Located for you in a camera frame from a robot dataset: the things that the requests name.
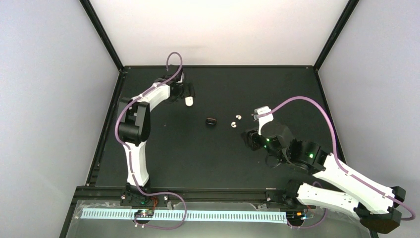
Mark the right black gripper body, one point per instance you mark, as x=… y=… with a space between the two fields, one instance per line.
x=250 y=137

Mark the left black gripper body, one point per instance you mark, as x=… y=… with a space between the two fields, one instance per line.
x=182 y=93

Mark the white earbud case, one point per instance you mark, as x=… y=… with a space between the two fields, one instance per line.
x=189 y=101

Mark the black gold charging case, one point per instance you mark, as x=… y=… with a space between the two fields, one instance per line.
x=211 y=121

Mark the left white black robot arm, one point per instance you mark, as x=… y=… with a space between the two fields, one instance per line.
x=133 y=129

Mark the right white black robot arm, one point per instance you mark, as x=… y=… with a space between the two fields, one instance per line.
x=373 y=205

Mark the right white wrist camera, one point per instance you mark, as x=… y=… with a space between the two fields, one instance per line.
x=262 y=115

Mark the black mounting rail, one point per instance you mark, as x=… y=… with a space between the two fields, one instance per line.
x=216 y=194

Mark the left black corner post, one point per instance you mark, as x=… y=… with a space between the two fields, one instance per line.
x=95 y=20

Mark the black corner post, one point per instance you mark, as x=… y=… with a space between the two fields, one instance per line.
x=334 y=35
x=95 y=20

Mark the white slotted cable duct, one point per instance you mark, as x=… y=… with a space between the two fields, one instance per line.
x=191 y=215

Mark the right black corner post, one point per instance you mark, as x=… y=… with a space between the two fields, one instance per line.
x=334 y=35

